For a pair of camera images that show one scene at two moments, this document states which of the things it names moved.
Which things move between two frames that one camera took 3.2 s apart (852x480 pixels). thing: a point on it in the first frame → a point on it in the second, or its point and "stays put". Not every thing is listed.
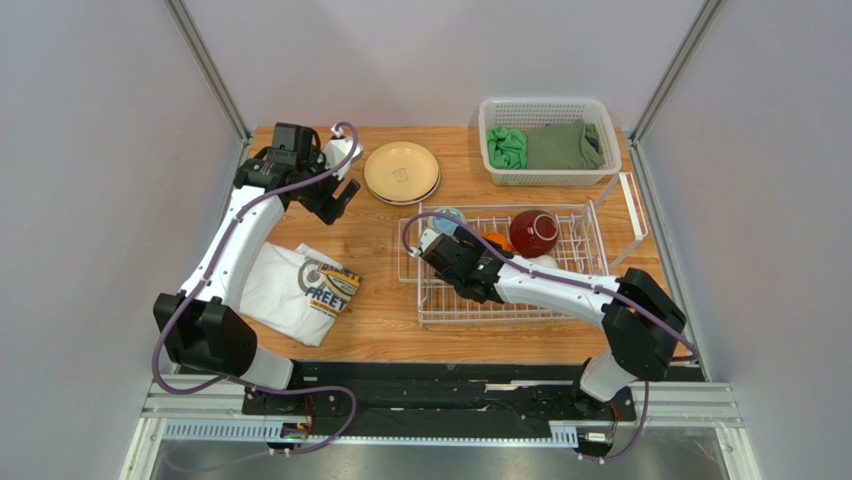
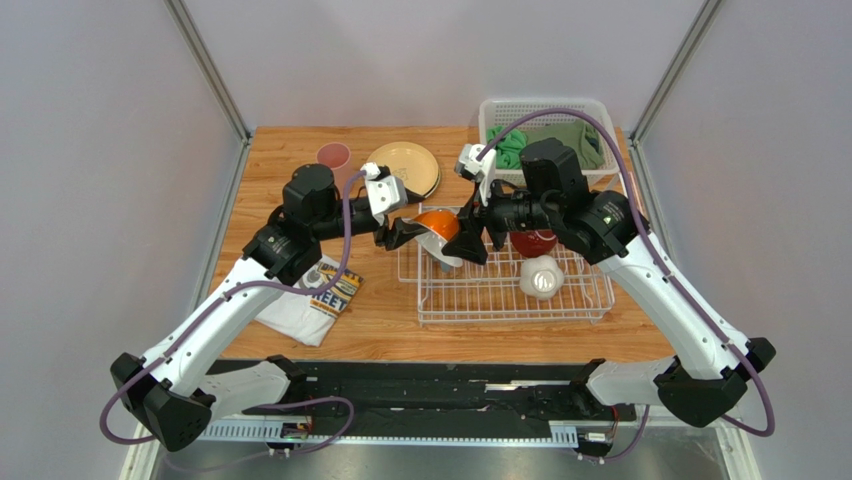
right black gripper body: x=441 y=250 → x=480 y=221
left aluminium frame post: x=200 y=43 stays put
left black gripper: x=328 y=208 → x=400 y=233
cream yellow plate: x=401 y=171 stays put
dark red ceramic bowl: x=533 y=233 stays put
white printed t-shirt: x=297 y=294 stays put
